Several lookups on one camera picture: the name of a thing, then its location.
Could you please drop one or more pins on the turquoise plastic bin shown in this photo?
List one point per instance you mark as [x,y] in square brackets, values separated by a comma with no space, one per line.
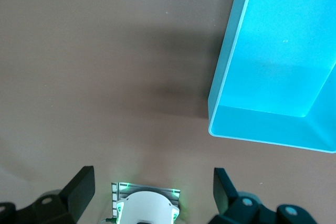
[275,64]

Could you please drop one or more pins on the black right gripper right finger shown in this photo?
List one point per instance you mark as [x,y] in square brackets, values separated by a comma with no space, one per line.
[228,203]

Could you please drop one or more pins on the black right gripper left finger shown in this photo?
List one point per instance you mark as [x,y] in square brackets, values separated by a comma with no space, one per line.
[76,195]

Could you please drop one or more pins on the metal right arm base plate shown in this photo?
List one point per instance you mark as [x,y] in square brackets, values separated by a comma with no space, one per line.
[147,187]

